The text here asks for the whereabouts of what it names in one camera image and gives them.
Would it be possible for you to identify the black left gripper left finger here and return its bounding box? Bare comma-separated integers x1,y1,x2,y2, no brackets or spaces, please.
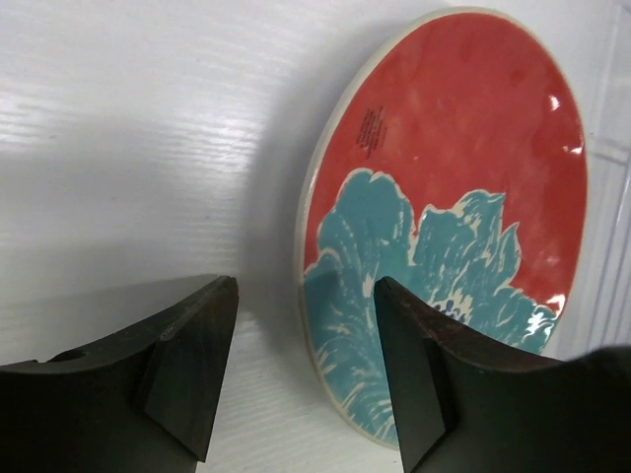
1,276,240,472

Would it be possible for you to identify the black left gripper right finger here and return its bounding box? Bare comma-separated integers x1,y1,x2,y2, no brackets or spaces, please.
374,277,630,472

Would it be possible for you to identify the red plate with teal flower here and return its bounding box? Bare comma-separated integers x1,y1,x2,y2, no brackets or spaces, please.
295,7,588,448

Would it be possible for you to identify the white wire dish rack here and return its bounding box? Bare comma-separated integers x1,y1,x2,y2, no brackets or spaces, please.
585,1,630,351

